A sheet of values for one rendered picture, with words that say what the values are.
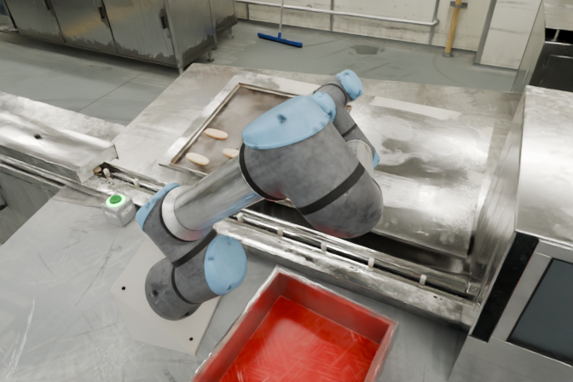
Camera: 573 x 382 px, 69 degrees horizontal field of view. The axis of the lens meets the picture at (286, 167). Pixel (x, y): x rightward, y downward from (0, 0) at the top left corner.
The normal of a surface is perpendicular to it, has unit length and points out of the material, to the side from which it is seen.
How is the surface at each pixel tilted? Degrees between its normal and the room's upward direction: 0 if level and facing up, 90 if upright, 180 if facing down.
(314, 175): 65
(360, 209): 75
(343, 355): 0
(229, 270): 55
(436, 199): 10
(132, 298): 48
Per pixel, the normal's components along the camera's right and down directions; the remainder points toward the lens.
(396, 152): -0.11, -0.68
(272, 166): -0.56, 0.49
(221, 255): 0.77, -0.32
